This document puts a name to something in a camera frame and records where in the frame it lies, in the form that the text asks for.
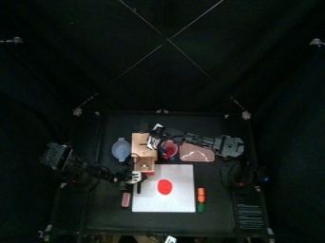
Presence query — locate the wooden drawer cabinet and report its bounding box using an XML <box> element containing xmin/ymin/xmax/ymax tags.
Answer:
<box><xmin>131</xmin><ymin>132</ymin><xmax>159</xmax><ymax>176</ymax></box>

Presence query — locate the wooden drawer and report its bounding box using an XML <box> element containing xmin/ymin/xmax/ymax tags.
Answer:
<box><xmin>134</xmin><ymin>157</ymin><xmax>156</xmax><ymax>176</ymax></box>

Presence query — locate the red flat dough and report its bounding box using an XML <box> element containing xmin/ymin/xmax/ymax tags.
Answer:
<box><xmin>156</xmin><ymin>178</ymin><xmax>174</xmax><ymax>196</ymax></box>

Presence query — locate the light blue bowl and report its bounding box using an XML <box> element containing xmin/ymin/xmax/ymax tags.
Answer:
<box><xmin>111</xmin><ymin>137</ymin><xmax>134</xmax><ymax>163</ymax></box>

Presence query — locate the red cup with blue tool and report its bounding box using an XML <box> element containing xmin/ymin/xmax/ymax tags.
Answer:
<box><xmin>159</xmin><ymin>140</ymin><xmax>179</xmax><ymax>160</ymax></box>

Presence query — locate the white cutting mat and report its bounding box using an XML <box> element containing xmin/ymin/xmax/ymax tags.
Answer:
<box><xmin>131</xmin><ymin>163</ymin><xmax>197</xmax><ymax>214</ymax></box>

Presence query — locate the pink transparent plastic tray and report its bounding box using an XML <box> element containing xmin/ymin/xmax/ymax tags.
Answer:
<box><xmin>179</xmin><ymin>142</ymin><xmax>215</xmax><ymax>163</ymax></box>

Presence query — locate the white label sticker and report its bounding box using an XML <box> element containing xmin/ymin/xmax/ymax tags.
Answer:
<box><xmin>237</xmin><ymin>203</ymin><xmax>266</xmax><ymax>234</ymax></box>

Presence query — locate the metal frame clamp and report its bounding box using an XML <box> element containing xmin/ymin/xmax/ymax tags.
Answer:
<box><xmin>0</xmin><ymin>36</ymin><xmax>25</xmax><ymax>45</ymax></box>
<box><xmin>309</xmin><ymin>37</ymin><xmax>325</xmax><ymax>47</ymax></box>

